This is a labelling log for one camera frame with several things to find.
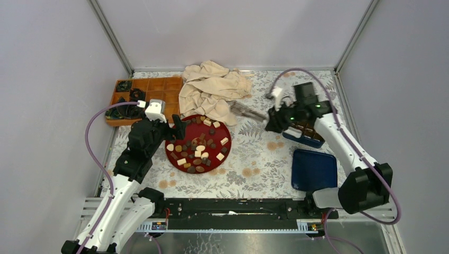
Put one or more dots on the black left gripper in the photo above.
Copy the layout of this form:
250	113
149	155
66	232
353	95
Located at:
180	126

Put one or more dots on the navy chocolate box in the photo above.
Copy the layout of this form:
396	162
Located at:
304	133

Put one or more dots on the beige crumpled cloth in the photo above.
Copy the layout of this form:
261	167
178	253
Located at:
208	88

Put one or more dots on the navy box lid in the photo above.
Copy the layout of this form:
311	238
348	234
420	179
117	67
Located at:
312	170

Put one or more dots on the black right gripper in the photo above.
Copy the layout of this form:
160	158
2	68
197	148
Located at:
276	124

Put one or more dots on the dark rolled tie patterned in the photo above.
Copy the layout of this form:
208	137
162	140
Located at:
129	111

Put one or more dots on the white block chocolate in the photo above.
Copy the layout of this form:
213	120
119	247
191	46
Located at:
220	156

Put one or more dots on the wooden compartment tray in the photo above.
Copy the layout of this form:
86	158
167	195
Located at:
145	89

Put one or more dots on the red round tray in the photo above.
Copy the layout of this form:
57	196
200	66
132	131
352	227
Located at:
182	154

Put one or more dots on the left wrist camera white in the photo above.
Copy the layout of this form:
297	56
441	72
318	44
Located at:
153	110

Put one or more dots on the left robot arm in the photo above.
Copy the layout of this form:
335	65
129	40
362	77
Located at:
125	207

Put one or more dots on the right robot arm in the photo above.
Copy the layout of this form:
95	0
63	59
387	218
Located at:
367	181

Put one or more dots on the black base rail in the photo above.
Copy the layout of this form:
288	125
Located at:
204	215

